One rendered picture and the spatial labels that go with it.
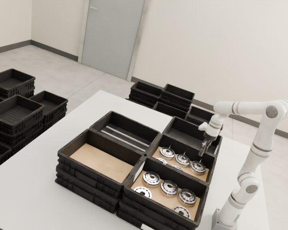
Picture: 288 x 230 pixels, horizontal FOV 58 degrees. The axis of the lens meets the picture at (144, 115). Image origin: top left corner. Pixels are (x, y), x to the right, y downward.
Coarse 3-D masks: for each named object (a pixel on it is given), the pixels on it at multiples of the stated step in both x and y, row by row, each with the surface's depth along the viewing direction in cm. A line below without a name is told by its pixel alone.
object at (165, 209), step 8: (144, 160) 147; (152, 160) 149; (136, 168) 140; (168, 168) 147; (128, 192) 126; (136, 192) 126; (144, 200) 124; (152, 200) 124; (160, 208) 122; (168, 208) 122; (176, 216) 121; (184, 216) 120; (200, 216) 123; (192, 224) 119
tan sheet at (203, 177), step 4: (160, 148) 178; (156, 152) 173; (152, 156) 168; (156, 156) 169; (172, 160) 170; (172, 164) 166; (184, 168) 166; (188, 168) 167; (188, 172) 163; (192, 172) 164; (196, 176) 162; (200, 176) 163; (204, 176) 164; (204, 180) 161
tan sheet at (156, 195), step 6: (138, 180) 147; (162, 180) 152; (132, 186) 142; (138, 186) 143; (144, 186) 144; (156, 192) 142; (156, 198) 139; (162, 198) 140; (168, 198) 141; (174, 198) 142; (198, 198) 146; (162, 204) 136; (168, 204) 137; (174, 204) 138; (180, 204) 139; (192, 210) 138; (192, 216) 134
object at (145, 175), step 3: (150, 171) 151; (144, 174) 147; (147, 174) 148; (156, 174) 150; (144, 177) 146; (147, 177) 146; (156, 177) 148; (159, 177) 148; (144, 180) 144; (147, 180) 144; (150, 180) 145; (156, 180) 146; (159, 180) 146; (150, 183) 143; (153, 183) 143; (156, 183) 144
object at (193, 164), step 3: (192, 162) 168; (195, 162) 169; (198, 162) 170; (201, 162) 170; (192, 165) 165; (204, 165) 169; (195, 168) 164; (198, 168) 164; (204, 168) 166; (198, 171) 162; (201, 171) 163; (204, 171) 164
